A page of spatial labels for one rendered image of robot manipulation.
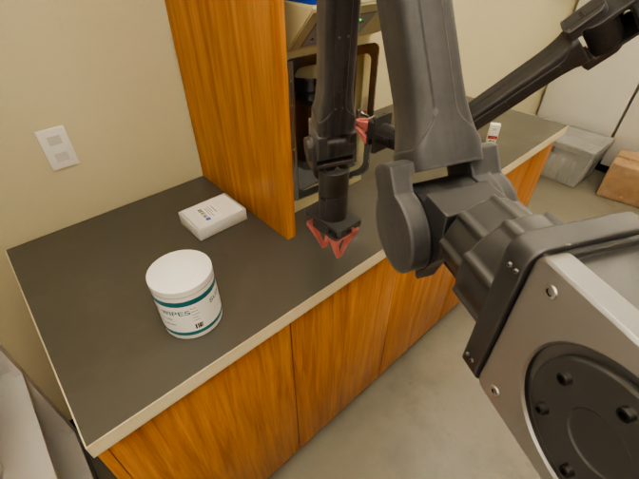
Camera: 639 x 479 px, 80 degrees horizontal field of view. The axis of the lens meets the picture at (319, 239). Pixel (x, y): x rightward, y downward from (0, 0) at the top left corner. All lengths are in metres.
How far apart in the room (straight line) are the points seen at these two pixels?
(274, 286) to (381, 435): 1.01
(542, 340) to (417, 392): 1.69
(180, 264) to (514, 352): 0.70
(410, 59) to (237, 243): 0.85
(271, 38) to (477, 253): 0.69
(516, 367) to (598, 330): 0.07
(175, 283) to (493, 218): 0.65
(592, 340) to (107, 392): 0.82
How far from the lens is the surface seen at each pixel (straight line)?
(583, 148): 3.57
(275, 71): 0.88
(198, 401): 0.98
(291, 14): 0.94
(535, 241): 0.23
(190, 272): 0.82
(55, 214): 1.38
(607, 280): 0.23
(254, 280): 0.99
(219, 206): 1.20
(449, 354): 2.07
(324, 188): 0.70
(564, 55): 0.92
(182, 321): 0.86
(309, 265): 1.01
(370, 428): 1.81
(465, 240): 0.29
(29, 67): 1.24
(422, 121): 0.33
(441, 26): 0.35
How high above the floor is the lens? 1.64
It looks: 40 degrees down
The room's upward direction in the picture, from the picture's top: straight up
